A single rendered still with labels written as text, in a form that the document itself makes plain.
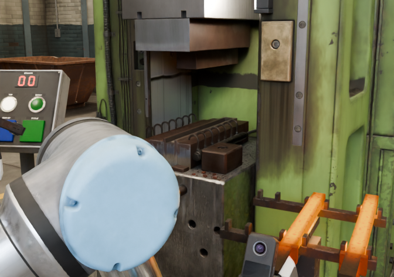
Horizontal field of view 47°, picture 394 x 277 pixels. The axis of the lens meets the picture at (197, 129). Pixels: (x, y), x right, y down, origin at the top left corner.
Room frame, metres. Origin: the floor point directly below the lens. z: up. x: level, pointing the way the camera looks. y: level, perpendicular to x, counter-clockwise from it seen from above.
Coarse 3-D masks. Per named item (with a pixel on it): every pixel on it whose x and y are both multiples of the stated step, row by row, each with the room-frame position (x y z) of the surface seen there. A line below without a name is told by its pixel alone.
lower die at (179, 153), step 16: (176, 128) 1.63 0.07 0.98; (192, 128) 1.54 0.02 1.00; (208, 128) 1.54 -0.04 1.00; (240, 128) 1.64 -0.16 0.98; (160, 144) 1.40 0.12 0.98; (176, 144) 1.37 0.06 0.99; (192, 144) 1.35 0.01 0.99; (208, 144) 1.44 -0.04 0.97; (240, 144) 1.64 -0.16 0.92; (176, 160) 1.37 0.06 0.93; (192, 160) 1.35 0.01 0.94
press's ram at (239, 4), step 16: (128, 0) 1.45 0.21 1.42; (144, 0) 1.42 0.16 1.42; (160, 0) 1.39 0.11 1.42; (176, 0) 1.36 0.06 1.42; (192, 0) 1.34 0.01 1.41; (208, 0) 1.33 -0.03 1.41; (224, 0) 1.42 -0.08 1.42; (240, 0) 1.51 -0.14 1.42; (128, 16) 1.46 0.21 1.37; (144, 16) 1.42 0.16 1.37; (160, 16) 1.39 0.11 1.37; (176, 16) 1.36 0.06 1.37; (192, 16) 1.34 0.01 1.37; (208, 16) 1.33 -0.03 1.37; (224, 16) 1.42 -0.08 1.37; (240, 16) 1.51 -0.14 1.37; (256, 16) 1.62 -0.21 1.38
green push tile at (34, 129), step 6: (24, 120) 1.49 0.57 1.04; (30, 120) 1.49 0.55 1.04; (36, 120) 1.48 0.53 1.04; (24, 126) 1.48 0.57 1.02; (30, 126) 1.47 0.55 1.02; (36, 126) 1.47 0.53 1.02; (42, 126) 1.47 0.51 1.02; (24, 132) 1.47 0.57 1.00; (30, 132) 1.46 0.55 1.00; (36, 132) 1.46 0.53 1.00; (42, 132) 1.46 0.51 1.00; (24, 138) 1.46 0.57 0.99; (30, 138) 1.45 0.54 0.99; (36, 138) 1.45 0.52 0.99; (42, 138) 1.46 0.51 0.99
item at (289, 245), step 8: (312, 200) 1.02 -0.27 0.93; (320, 200) 1.02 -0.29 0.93; (304, 208) 0.97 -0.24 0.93; (312, 208) 0.97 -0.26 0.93; (320, 208) 1.01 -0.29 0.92; (304, 216) 0.93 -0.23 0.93; (312, 216) 0.93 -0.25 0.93; (296, 224) 0.89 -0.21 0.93; (304, 224) 0.89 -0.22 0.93; (312, 224) 0.93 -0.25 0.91; (288, 232) 0.85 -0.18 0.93; (296, 232) 0.85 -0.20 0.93; (304, 232) 0.87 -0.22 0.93; (288, 240) 0.81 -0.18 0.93; (296, 240) 0.81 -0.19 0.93; (280, 248) 0.77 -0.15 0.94; (288, 248) 0.77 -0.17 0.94; (296, 248) 0.77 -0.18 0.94; (280, 256) 0.74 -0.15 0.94; (296, 256) 0.77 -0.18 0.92; (280, 264) 0.71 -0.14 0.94
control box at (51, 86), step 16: (0, 80) 1.58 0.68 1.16; (16, 80) 1.57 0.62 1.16; (48, 80) 1.56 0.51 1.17; (64, 80) 1.59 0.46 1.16; (0, 96) 1.55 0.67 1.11; (16, 96) 1.54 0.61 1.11; (32, 96) 1.54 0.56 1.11; (48, 96) 1.53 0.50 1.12; (64, 96) 1.58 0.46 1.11; (0, 112) 1.52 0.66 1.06; (16, 112) 1.51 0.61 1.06; (32, 112) 1.51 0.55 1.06; (48, 112) 1.50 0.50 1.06; (64, 112) 1.57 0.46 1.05; (48, 128) 1.47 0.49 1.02; (0, 144) 1.46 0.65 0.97; (16, 144) 1.46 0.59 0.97; (32, 144) 1.45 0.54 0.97
